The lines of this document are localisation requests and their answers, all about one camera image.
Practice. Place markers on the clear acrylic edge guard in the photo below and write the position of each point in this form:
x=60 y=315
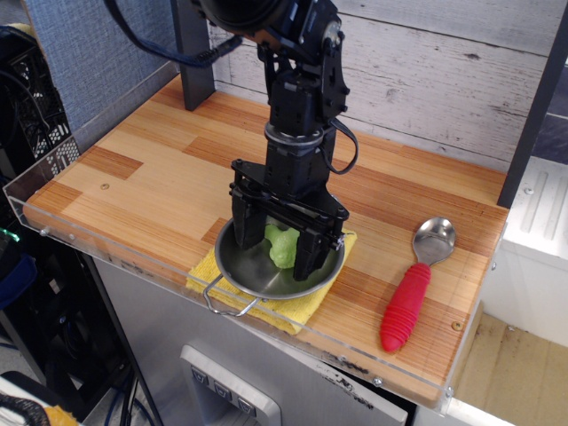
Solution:
x=152 y=196

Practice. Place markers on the yellow cloth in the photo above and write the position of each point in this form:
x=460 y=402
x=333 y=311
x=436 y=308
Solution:
x=288 y=316

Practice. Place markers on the green toy broccoli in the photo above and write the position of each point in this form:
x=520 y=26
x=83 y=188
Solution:
x=283 y=245

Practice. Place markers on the right dark frame post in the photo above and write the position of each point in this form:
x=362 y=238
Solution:
x=543 y=96

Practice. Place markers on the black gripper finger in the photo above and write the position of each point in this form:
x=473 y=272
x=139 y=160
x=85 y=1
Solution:
x=311 y=252
x=248 y=222

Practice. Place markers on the black perforated crate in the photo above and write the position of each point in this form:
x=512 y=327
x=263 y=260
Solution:
x=34 y=123

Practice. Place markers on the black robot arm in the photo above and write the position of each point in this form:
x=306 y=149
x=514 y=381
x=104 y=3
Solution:
x=300 y=44

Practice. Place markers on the grey button panel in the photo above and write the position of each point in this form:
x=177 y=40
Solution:
x=223 y=397

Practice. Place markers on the red handled metal spoon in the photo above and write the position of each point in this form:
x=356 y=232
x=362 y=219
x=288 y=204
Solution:
x=433 y=243

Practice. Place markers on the left dark frame post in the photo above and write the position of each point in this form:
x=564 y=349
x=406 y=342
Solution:
x=192 y=37

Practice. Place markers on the stainless toy cabinet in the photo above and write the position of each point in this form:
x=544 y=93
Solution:
x=158 y=321

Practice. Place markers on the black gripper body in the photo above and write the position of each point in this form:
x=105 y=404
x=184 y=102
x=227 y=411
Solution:
x=291 y=184

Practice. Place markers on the dark frame post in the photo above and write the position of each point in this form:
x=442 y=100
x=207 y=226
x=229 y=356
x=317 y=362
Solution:
x=543 y=96
x=192 y=37

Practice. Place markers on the steel bowl with handles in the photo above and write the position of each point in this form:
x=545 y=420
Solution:
x=253 y=273

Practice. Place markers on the blue fabric partition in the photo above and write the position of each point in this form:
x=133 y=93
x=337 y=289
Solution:
x=101 y=76

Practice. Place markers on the white side unit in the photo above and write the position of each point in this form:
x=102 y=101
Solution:
x=526 y=284

